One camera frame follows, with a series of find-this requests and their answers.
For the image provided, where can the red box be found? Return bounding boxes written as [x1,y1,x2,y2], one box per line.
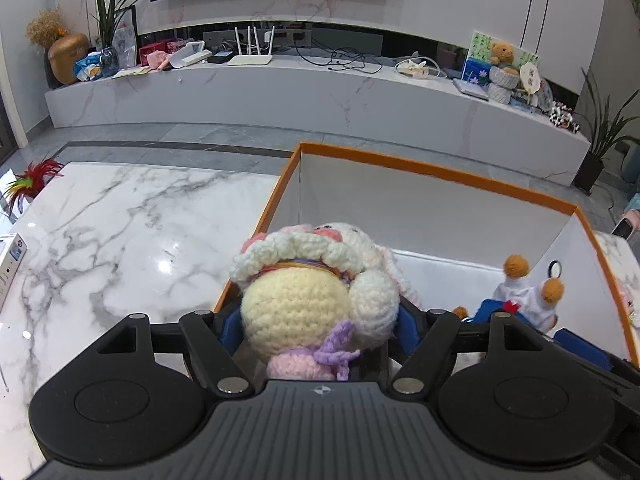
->
[138,42,173,67]

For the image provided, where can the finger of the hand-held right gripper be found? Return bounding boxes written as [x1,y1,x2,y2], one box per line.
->
[554,328,614,372]

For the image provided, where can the blue snack packet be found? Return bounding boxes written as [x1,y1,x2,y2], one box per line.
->
[75,52,104,82]

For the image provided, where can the white marble TV cabinet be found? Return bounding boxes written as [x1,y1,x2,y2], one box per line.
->
[44,52,592,188]

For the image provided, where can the brown teddy bear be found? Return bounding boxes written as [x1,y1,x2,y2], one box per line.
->
[489,41,516,68]

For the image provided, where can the red and green feather toy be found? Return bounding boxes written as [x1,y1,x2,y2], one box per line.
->
[2,157,66,218]

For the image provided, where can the golden vase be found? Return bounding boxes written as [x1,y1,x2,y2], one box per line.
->
[48,32,91,86]

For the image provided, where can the white carton box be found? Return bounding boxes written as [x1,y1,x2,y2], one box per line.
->
[0,232,27,311]

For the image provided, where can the grey notebook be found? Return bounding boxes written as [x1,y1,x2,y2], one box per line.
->
[452,77,491,102]

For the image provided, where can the white wifi router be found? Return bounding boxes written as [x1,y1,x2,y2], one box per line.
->
[227,25,276,67]

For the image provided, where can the round white hand fan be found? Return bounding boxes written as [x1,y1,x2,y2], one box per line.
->
[517,62,541,98]

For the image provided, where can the green and blue painting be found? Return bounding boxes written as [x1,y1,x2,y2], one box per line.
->
[462,30,541,87]

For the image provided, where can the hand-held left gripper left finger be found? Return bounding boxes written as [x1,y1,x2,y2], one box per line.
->
[95,304,254,397]

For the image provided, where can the orange cardboard box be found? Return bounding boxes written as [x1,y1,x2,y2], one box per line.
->
[212,141,640,376]

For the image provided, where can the white plastic device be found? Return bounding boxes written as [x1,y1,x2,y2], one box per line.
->
[169,40,213,69]

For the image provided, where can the cow print plush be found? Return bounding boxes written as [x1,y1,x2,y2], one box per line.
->
[547,101,581,133]

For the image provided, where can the blue and white plush toy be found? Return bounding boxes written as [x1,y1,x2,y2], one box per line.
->
[452,254,566,333]

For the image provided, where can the white cable bundle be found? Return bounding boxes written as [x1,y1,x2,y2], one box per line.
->
[395,52,447,81]

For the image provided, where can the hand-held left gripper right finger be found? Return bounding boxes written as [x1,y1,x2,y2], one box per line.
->
[391,300,532,395]

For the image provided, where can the black cables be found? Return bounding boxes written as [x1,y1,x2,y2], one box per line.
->
[295,35,383,75]

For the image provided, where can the dried yellow flowers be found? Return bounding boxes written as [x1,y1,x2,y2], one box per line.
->
[26,7,68,50]

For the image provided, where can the grey woven basket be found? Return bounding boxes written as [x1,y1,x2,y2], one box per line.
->
[487,84,515,106]
[489,66,521,90]

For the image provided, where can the black picture frame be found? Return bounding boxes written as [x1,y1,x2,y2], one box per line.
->
[111,5,139,68]

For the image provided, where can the green plant in glass vase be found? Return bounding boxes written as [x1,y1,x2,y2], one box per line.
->
[90,0,151,79]

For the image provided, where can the cream crochet doll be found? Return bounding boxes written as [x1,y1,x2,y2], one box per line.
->
[229,221,401,383]

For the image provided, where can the potted plant in black pot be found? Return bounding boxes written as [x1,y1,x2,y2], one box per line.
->
[572,67,640,196]

